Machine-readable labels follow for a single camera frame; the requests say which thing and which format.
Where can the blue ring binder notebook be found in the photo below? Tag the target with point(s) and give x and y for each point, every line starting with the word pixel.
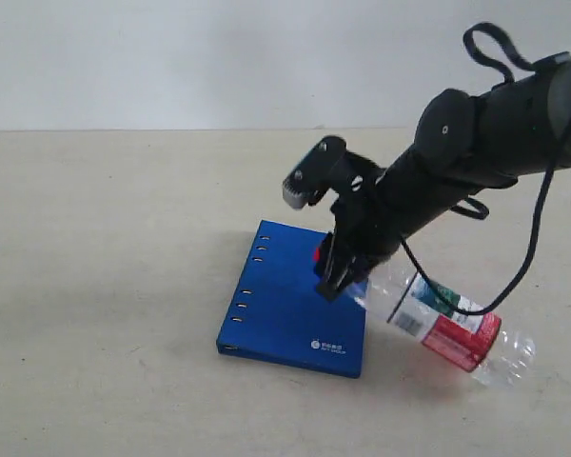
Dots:
pixel 276 315

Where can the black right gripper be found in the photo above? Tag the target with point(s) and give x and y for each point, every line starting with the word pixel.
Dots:
pixel 362 236

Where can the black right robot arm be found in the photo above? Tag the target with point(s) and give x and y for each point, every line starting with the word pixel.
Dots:
pixel 463 144

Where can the clear plastic water bottle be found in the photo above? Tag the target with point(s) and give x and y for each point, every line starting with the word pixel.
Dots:
pixel 443 321

